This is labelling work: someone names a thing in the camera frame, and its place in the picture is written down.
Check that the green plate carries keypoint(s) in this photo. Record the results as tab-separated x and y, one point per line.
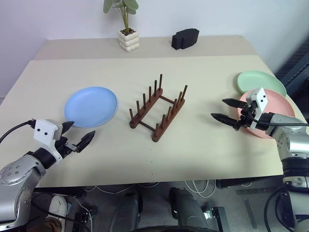
258	79

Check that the black table frame bar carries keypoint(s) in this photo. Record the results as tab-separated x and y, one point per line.
60	191
248	183

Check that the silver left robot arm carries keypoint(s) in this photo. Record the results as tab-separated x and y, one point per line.
17	174

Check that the white shoe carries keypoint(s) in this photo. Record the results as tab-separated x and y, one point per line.
58	205

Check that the white bubble plant pot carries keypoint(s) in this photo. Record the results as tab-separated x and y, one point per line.
129	41

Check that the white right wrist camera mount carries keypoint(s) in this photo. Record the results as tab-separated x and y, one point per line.
260	99

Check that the metal floor bracket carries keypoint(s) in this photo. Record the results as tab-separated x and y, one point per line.
214	215

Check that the blue plate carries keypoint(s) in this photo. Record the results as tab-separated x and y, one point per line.
91	106

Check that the green potted plant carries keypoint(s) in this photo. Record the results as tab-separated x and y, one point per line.
125	14

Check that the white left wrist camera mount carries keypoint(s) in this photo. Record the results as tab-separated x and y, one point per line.
44	131

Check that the wooden dish rack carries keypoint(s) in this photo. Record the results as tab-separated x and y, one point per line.
158	120

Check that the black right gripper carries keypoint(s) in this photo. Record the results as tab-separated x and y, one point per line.
246	116

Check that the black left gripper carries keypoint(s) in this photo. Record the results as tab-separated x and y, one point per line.
68	146

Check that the pink plate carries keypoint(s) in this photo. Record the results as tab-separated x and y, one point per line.
280	106

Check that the black foam block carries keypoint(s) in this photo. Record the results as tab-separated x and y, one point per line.
184	39

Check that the dark rounded shape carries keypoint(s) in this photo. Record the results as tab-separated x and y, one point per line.
128	210
186	207

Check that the ribbed panel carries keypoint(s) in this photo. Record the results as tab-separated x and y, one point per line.
297	62

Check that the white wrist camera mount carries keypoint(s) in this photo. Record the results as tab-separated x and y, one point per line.
44	131
260	99

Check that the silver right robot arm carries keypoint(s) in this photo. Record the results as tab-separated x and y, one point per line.
293	145

